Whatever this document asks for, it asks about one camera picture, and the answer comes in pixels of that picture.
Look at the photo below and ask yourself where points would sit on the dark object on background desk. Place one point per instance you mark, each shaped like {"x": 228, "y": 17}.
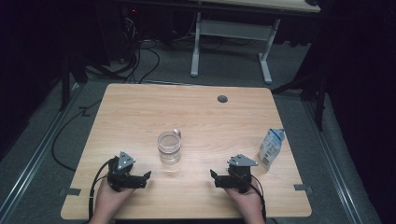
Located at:
{"x": 311, "y": 2}

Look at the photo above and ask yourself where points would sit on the grey tape piece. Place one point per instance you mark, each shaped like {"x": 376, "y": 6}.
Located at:
{"x": 302, "y": 187}
{"x": 71, "y": 191}

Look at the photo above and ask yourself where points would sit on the metal floor rail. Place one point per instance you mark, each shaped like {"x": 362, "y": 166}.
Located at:
{"x": 334, "y": 165}
{"x": 34, "y": 155}

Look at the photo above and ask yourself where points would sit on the white frame background desk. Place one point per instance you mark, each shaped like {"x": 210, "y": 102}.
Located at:
{"x": 233, "y": 29}

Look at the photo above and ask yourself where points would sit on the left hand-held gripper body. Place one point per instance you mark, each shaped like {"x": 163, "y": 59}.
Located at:
{"x": 122, "y": 169}

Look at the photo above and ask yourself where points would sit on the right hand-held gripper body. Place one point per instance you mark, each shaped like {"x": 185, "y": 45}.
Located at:
{"x": 240, "y": 175}

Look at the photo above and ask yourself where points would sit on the black metal stand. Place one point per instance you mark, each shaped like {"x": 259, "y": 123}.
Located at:
{"x": 65, "y": 84}
{"x": 319, "y": 102}

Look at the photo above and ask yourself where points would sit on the person's left hand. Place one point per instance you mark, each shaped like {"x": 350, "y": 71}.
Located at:
{"x": 109, "y": 200}

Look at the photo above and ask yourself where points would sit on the person's right hand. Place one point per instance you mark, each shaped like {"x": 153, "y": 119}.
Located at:
{"x": 247, "y": 203}

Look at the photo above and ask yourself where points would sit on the clear glass cup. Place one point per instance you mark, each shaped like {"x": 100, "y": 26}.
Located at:
{"x": 169, "y": 146}

